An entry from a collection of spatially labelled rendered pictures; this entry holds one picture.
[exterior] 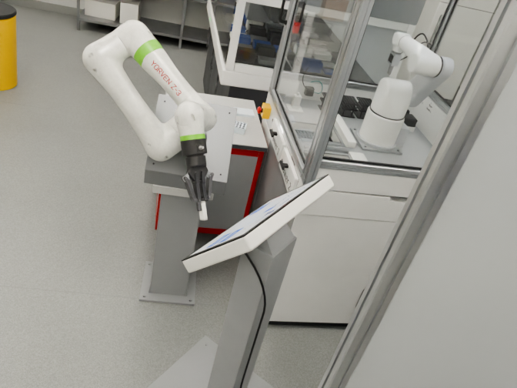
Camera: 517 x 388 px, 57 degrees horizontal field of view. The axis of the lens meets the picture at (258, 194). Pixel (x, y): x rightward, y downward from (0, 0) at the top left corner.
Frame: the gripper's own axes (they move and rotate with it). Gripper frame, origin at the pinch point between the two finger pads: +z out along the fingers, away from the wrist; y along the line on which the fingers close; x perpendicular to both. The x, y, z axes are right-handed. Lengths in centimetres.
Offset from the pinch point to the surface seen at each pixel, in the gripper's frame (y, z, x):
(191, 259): -18.2, 12.1, -19.9
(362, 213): 81, 15, -5
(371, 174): 77, -3, -16
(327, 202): 64, 7, 0
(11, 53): 9, -127, 294
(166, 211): 14, 4, 59
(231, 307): 3.3, 36.7, -6.0
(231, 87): 102, -64, 115
